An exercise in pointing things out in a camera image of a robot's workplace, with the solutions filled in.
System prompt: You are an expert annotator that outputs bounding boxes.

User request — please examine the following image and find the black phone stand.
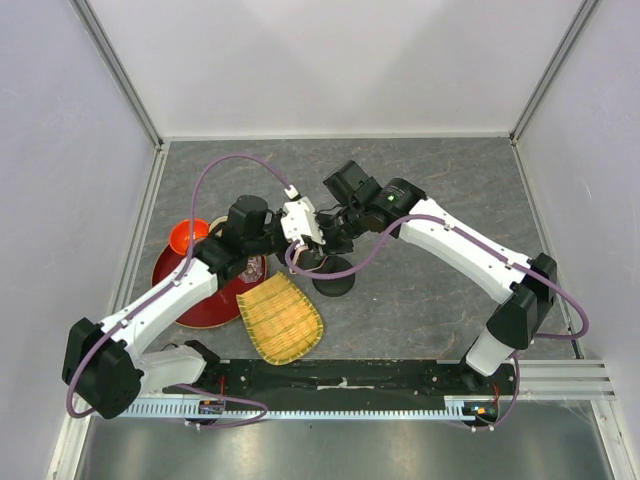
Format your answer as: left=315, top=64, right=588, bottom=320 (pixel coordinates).
left=312, top=256, right=356, bottom=298

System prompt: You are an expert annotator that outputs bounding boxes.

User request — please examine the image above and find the pink case smartphone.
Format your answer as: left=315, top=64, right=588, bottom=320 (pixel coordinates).
left=291, top=244, right=328, bottom=273

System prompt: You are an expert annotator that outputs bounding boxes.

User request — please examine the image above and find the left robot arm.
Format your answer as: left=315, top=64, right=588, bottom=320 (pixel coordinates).
left=62, top=195, right=324, bottom=419

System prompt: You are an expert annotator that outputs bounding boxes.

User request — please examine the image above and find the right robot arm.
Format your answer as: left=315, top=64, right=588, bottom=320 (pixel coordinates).
left=318, top=161, right=557, bottom=394

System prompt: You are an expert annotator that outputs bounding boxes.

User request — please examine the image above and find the clear glass tumbler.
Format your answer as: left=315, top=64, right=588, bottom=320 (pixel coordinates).
left=239, top=256, right=265, bottom=284

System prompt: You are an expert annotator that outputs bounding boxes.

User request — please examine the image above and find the cream ceramic cup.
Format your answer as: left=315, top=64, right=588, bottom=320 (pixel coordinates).
left=209, top=216, right=228, bottom=238

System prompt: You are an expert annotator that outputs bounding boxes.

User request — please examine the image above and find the red round tray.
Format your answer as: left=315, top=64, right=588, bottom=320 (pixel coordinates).
left=151, top=244, right=268, bottom=329

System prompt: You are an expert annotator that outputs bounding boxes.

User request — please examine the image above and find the woven bamboo basket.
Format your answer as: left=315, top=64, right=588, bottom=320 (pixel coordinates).
left=236, top=272, right=324, bottom=366

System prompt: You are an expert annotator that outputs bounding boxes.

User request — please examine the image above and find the orange bowl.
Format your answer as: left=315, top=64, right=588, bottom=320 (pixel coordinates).
left=169, top=218, right=209, bottom=256

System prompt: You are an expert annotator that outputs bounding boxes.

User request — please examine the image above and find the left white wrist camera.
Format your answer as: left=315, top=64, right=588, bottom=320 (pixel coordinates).
left=280, top=197, right=325, bottom=245

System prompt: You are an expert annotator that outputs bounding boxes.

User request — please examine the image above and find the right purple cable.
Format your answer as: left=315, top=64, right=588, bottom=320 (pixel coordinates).
left=284, top=214, right=590, bottom=434

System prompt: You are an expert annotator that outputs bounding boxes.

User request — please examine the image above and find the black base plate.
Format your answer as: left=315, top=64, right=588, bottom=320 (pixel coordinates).
left=195, top=359, right=515, bottom=410

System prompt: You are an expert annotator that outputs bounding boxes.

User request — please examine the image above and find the grey cable duct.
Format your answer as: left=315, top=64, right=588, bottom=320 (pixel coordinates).
left=119, top=395, right=490, bottom=421

